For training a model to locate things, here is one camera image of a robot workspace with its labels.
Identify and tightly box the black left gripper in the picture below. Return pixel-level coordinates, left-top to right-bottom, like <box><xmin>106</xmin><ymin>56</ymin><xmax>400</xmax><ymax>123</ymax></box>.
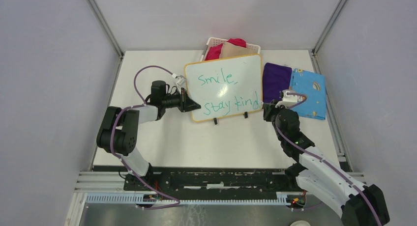
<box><xmin>162</xmin><ymin>88</ymin><xmax>201</xmax><ymax>113</ymax></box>

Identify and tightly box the yellow framed whiteboard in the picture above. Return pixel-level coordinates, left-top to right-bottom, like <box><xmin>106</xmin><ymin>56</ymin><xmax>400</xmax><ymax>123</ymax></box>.
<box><xmin>184</xmin><ymin>54</ymin><xmax>263</xmax><ymax>122</ymax></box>

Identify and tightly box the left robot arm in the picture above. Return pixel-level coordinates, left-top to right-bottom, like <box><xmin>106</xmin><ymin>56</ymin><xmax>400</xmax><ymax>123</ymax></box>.
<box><xmin>96</xmin><ymin>80</ymin><xmax>201</xmax><ymax>191</ymax></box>

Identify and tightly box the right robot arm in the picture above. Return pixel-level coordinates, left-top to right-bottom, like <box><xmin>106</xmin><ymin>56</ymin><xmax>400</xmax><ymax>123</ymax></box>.
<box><xmin>263</xmin><ymin>102</ymin><xmax>390</xmax><ymax>226</ymax></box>

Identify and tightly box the purple towel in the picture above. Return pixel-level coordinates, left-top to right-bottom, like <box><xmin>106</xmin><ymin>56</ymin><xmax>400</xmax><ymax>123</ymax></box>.
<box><xmin>262</xmin><ymin>62</ymin><xmax>292</xmax><ymax>103</ymax></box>

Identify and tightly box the blue patterned cloth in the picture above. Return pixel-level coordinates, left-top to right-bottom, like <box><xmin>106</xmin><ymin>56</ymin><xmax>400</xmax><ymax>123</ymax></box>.
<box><xmin>290</xmin><ymin>68</ymin><xmax>327</xmax><ymax>120</ymax></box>

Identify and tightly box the red cloth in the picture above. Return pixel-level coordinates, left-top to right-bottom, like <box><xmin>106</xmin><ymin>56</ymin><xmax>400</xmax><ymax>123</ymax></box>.
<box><xmin>204</xmin><ymin>38</ymin><xmax>247</xmax><ymax>61</ymax></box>

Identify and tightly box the white plastic basket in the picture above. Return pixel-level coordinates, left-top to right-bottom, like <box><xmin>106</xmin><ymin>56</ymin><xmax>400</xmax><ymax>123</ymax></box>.
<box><xmin>200</xmin><ymin>37</ymin><xmax>261</xmax><ymax>61</ymax></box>

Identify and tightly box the beige cloth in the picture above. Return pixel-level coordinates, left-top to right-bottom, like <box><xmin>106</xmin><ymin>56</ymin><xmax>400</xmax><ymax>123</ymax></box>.
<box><xmin>220</xmin><ymin>42</ymin><xmax>257</xmax><ymax>59</ymax></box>

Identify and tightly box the white round object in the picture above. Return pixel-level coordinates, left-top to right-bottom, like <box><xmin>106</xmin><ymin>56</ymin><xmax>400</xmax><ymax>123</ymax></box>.
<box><xmin>290</xmin><ymin>220</ymin><xmax>311</xmax><ymax>226</ymax></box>

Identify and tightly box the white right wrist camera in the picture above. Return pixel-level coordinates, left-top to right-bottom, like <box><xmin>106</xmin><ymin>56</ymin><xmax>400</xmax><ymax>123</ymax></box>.
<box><xmin>275</xmin><ymin>89</ymin><xmax>307</xmax><ymax>109</ymax></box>

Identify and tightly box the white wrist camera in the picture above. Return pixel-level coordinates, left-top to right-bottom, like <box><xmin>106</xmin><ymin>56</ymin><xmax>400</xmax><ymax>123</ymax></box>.
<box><xmin>275</xmin><ymin>89</ymin><xmax>307</xmax><ymax>109</ymax></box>
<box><xmin>172</xmin><ymin>73</ymin><xmax>186</xmax><ymax>93</ymax></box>

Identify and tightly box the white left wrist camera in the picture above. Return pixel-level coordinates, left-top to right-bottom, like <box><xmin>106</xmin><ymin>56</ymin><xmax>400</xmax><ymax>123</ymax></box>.
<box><xmin>172</xmin><ymin>73</ymin><xmax>186</xmax><ymax>93</ymax></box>

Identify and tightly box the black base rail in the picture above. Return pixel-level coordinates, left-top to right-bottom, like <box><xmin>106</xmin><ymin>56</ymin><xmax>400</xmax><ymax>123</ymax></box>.
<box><xmin>120</xmin><ymin>167</ymin><xmax>308</xmax><ymax>201</ymax></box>

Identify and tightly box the white cable duct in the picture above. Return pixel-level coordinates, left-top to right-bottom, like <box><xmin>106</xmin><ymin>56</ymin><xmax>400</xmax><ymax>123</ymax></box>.
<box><xmin>86</xmin><ymin>193</ymin><xmax>290</xmax><ymax>206</ymax></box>

